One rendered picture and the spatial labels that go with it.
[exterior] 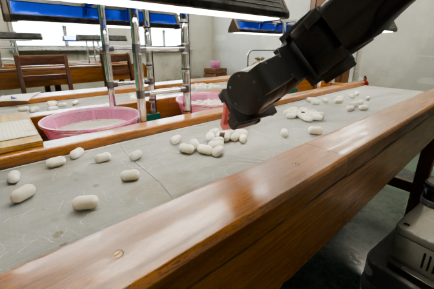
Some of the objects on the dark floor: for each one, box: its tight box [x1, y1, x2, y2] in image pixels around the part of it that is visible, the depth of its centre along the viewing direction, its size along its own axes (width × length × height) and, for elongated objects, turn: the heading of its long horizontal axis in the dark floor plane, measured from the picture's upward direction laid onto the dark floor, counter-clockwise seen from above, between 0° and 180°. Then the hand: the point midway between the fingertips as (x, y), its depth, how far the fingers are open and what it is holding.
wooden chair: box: [13, 54, 74, 94], centre depth 233 cm, size 44×43×91 cm
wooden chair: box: [99, 52, 134, 87], centre depth 290 cm, size 44×43×91 cm
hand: (224, 125), depth 51 cm, fingers closed
